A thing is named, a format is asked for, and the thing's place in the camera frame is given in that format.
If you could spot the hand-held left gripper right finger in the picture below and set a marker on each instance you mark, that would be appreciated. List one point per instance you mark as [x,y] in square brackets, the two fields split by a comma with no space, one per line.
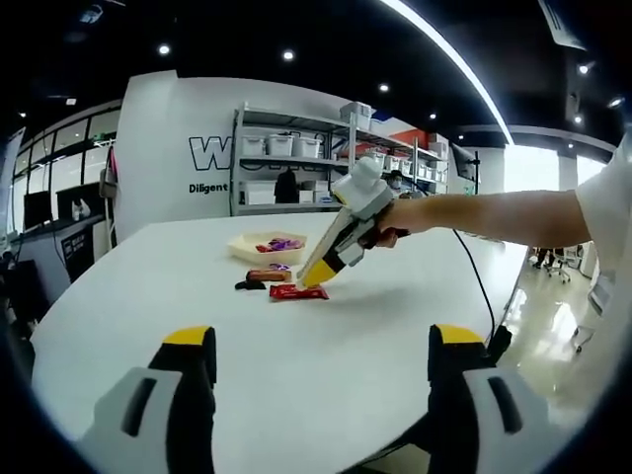
[474,424]

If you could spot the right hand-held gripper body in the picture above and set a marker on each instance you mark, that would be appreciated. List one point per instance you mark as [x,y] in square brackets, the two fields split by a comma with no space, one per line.
[365,195]

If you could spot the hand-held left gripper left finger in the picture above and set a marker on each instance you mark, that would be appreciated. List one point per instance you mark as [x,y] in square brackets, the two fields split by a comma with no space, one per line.
[153,419]

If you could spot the pale purple food packet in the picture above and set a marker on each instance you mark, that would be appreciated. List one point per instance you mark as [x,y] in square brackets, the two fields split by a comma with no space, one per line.
[278,243]

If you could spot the small purple food candy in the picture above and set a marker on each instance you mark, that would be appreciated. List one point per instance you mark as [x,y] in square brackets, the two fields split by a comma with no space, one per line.
[279,267]

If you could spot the long red food packet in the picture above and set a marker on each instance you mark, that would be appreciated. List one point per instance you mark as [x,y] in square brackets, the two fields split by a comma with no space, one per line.
[289,293]

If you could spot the beige wooden container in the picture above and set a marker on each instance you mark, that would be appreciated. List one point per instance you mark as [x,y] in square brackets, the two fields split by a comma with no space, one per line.
[266,257]

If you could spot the red-brown biscuit food packet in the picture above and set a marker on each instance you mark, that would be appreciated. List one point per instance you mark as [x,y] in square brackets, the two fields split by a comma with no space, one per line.
[264,275]

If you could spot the black food packet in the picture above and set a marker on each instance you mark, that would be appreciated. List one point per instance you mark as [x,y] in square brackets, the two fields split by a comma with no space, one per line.
[249,285]

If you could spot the person's right hand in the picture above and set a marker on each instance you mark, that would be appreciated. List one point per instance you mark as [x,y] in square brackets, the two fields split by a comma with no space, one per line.
[407,217]

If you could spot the grey metal shelf rack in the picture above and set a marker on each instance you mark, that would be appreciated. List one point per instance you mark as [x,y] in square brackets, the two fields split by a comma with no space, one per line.
[296,161]

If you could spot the black backpack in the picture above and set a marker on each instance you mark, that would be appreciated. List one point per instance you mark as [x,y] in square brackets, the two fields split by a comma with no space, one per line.
[287,187]

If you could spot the group of white storage bins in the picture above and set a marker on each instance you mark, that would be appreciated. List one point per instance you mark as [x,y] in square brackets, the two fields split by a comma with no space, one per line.
[279,145]

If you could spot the black monitor on pole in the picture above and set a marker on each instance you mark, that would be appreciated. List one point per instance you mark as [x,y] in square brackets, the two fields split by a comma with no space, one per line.
[461,163]

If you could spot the white cardboard box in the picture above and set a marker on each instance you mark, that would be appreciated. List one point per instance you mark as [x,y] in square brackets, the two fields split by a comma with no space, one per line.
[260,193]

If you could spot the long ceiling light strip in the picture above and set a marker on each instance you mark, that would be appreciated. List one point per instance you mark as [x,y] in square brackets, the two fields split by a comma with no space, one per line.
[464,65]

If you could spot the white office chair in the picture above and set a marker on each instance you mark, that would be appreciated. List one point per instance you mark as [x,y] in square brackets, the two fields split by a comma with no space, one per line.
[560,269]

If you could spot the black reception counter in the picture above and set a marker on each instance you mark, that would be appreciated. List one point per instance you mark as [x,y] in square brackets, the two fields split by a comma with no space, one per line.
[74,247]

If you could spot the white plastic bag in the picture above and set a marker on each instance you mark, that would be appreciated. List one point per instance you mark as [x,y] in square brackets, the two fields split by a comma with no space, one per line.
[81,211]

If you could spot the beige hanging bag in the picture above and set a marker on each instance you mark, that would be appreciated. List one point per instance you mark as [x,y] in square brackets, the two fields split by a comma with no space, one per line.
[108,185]

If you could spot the black desktop monitor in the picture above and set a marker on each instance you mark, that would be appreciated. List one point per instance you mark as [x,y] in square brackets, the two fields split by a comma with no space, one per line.
[38,210]

